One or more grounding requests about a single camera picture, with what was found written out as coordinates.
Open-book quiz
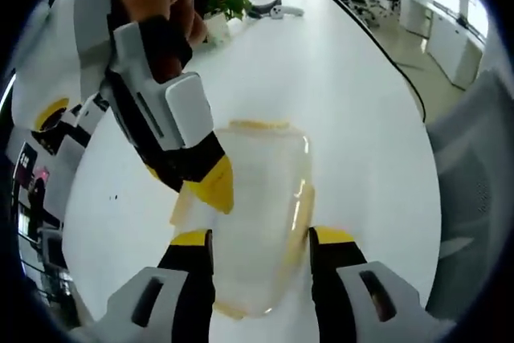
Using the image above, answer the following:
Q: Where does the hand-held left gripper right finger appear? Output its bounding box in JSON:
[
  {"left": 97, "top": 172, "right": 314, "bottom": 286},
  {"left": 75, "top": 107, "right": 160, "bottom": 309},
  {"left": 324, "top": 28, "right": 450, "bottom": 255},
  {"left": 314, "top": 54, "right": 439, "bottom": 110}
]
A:
[{"left": 308, "top": 226, "right": 455, "bottom": 343}]

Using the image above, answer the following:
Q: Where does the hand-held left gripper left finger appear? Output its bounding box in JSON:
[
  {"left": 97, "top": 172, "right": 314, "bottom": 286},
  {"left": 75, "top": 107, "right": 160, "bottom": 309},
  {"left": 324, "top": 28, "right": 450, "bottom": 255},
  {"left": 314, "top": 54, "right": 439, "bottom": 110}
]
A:
[{"left": 94, "top": 229, "right": 216, "bottom": 343}]

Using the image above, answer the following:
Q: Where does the clear container with plastic buckles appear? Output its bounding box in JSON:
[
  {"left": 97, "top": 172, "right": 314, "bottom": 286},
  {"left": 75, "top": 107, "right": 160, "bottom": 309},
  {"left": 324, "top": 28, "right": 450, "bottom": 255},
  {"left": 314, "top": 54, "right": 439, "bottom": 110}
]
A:
[{"left": 169, "top": 117, "right": 317, "bottom": 321}]

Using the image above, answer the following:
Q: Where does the computer monitor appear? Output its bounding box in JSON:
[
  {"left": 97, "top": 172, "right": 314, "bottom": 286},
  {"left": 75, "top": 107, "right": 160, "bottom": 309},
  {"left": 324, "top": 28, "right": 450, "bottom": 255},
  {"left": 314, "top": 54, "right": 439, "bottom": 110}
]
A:
[{"left": 13, "top": 141, "right": 40, "bottom": 184}]

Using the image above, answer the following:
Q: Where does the potted green plant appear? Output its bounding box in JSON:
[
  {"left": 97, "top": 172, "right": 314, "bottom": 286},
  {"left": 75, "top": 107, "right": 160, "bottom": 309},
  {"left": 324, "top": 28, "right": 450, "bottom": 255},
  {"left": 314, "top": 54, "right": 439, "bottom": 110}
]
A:
[{"left": 199, "top": 0, "right": 253, "bottom": 46}]

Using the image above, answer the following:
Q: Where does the white controller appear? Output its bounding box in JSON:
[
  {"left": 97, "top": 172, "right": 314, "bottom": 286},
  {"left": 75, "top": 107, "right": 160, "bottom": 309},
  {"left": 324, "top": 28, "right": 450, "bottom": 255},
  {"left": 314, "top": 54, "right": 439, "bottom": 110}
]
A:
[{"left": 270, "top": 5, "right": 305, "bottom": 22}]

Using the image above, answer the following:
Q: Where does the grey mesh office chair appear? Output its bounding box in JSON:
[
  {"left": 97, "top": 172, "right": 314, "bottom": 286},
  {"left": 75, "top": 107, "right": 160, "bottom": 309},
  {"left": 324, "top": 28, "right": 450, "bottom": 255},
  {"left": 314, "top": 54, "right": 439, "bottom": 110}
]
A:
[{"left": 424, "top": 68, "right": 514, "bottom": 322}]

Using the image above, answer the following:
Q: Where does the white office chair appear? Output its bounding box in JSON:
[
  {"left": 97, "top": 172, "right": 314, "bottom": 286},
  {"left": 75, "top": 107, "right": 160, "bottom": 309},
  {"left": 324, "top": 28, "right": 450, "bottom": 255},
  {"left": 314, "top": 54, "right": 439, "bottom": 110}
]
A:
[{"left": 346, "top": 0, "right": 381, "bottom": 27}]

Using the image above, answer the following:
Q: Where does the white cabinet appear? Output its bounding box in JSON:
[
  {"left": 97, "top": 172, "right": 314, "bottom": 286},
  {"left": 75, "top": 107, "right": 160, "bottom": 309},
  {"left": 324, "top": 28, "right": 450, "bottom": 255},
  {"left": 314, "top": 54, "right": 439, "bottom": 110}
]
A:
[{"left": 401, "top": 0, "right": 485, "bottom": 89}]

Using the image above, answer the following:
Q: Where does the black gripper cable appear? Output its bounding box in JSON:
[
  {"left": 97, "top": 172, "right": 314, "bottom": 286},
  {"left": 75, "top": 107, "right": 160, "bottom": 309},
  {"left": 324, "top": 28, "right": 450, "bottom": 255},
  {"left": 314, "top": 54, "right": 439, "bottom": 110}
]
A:
[{"left": 239, "top": 0, "right": 427, "bottom": 121}]

